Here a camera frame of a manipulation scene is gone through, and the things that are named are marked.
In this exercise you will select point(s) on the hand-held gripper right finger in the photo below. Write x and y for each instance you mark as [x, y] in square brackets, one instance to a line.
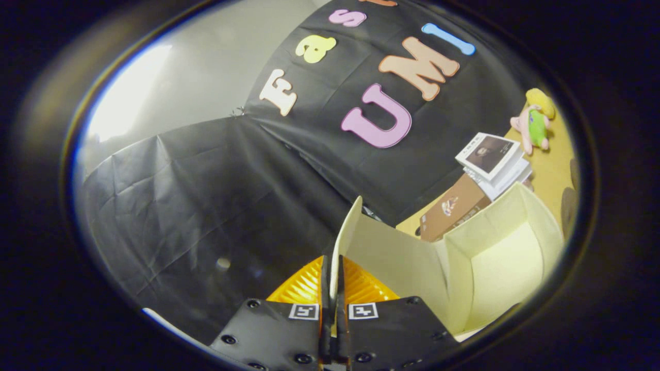
[340, 319]

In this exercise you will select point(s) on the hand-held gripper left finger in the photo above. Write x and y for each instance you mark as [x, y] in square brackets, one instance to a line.
[325, 309]

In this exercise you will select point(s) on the fabric storage box with lid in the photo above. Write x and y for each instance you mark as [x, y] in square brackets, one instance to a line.
[495, 273]

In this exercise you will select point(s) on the brown cardboard box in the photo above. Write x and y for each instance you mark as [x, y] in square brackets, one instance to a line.
[454, 206]

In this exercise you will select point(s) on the black backdrop cloth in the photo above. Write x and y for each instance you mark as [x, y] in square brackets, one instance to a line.
[206, 206]

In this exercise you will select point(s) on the white book with portrait cover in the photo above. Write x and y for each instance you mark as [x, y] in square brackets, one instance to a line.
[490, 153]

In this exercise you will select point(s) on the pink plush toy green shorts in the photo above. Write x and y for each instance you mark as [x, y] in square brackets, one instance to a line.
[537, 129]

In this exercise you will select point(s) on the yellow plush toy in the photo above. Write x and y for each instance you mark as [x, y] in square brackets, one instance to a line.
[541, 98]

